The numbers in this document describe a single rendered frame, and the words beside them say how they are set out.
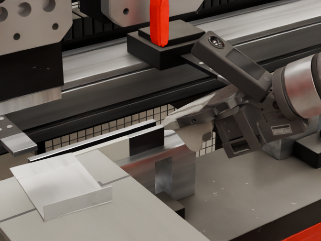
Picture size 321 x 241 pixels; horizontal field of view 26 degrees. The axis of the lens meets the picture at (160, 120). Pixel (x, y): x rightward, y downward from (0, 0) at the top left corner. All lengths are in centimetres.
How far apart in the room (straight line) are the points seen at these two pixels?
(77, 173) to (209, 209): 24
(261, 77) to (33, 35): 30
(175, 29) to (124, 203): 51
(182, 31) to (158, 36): 41
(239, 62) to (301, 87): 10
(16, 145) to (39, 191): 12
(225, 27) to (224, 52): 52
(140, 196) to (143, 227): 6
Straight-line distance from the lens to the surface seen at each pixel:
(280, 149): 117
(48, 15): 81
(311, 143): 118
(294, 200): 108
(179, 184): 105
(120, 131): 99
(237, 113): 92
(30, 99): 88
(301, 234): 110
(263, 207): 106
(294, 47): 150
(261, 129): 93
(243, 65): 92
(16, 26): 79
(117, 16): 85
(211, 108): 92
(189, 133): 98
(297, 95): 88
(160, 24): 85
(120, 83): 124
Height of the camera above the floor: 147
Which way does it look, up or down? 27 degrees down
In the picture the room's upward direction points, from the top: straight up
